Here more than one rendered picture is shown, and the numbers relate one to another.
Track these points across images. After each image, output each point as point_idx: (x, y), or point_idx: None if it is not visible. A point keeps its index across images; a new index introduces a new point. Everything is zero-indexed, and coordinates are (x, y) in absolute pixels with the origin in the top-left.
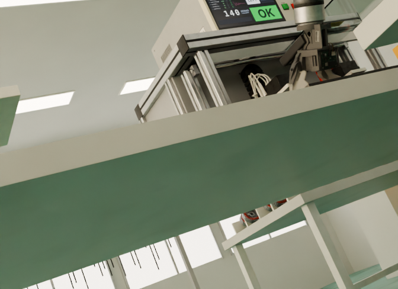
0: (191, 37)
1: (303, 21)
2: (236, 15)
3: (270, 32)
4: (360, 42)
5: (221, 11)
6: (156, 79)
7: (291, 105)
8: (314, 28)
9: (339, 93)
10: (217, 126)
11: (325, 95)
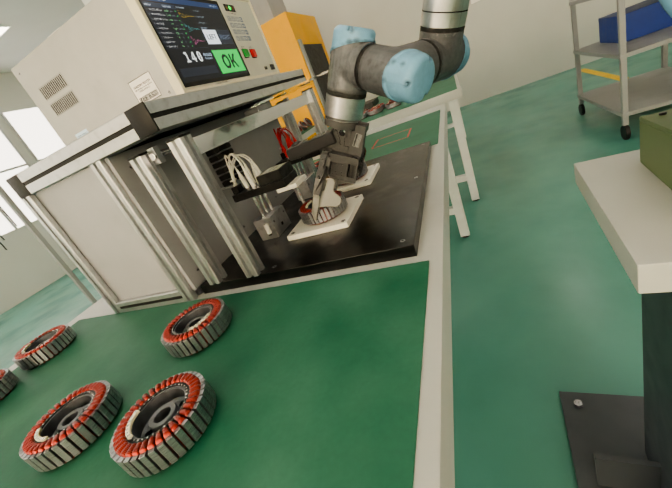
0: (158, 107)
1: (345, 118)
2: (199, 62)
3: (246, 96)
4: (641, 283)
5: (180, 52)
6: (66, 152)
7: (448, 313)
8: (355, 130)
9: (447, 257)
10: (451, 454)
11: (447, 270)
